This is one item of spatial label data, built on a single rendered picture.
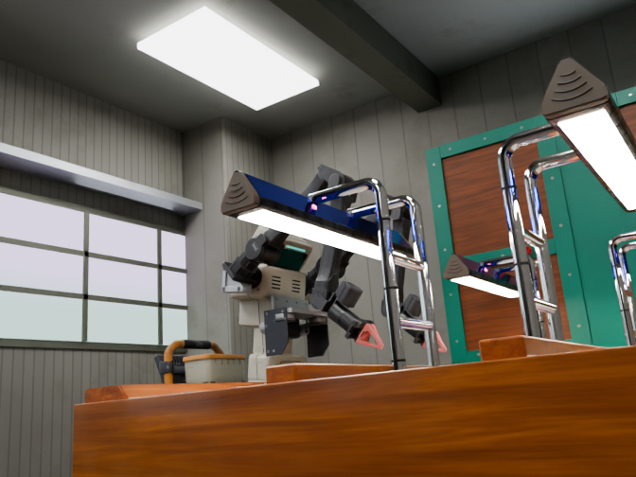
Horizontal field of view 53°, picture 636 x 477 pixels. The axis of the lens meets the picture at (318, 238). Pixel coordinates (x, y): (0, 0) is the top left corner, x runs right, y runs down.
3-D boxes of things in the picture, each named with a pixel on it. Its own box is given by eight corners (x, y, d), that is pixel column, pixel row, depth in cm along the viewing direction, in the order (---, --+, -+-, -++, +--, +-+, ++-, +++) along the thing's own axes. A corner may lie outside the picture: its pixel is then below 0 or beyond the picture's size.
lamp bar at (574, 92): (541, 116, 82) (533, 66, 84) (626, 214, 132) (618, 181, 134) (608, 97, 77) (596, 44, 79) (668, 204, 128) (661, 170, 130)
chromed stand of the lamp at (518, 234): (529, 409, 96) (487, 136, 108) (562, 403, 112) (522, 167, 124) (669, 399, 86) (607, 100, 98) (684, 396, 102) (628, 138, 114)
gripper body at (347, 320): (376, 324, 193) (359, 310, 197) (359, 321, 184) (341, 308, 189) (365, 342, 194) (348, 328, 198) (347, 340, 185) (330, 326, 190)
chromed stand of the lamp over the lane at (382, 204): (313, 422, 117) (297, 193, 129) (367, 415, 134) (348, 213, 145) (405, 416, 107) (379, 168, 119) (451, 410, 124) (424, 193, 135)
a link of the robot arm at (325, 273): (346, 183, 211) (327, 173, 203) (361, 183, 207) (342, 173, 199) (325, 311, 205) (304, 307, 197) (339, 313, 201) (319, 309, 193)
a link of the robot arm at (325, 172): (342, 162, 214) (325, 152, 206) (362, 187, 206) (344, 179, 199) (260, 254, 228) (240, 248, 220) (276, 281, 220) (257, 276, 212)
